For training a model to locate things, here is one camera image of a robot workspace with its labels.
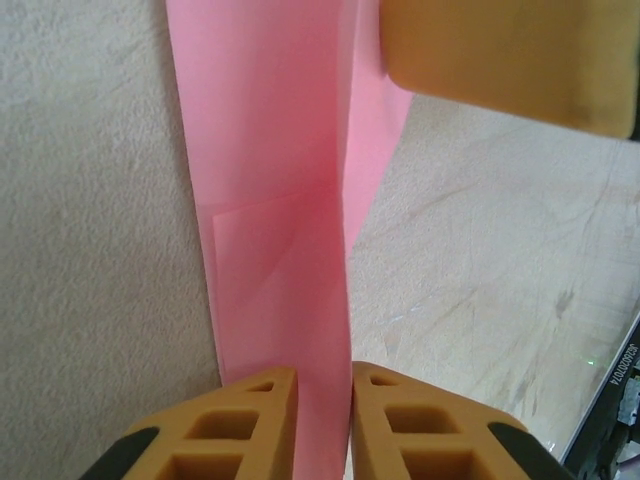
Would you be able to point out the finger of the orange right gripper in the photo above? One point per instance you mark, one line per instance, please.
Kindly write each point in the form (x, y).
(500, 50)

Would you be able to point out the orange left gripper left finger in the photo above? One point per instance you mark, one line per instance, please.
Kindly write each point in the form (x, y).
(225, 440)

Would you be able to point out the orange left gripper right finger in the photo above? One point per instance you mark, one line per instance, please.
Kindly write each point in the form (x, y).
(425, 440)

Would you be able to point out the pink paper sheet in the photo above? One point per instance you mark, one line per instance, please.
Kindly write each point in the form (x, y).
(260, 150)

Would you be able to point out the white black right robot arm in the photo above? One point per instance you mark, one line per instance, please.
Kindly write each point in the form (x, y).
(615, 425)

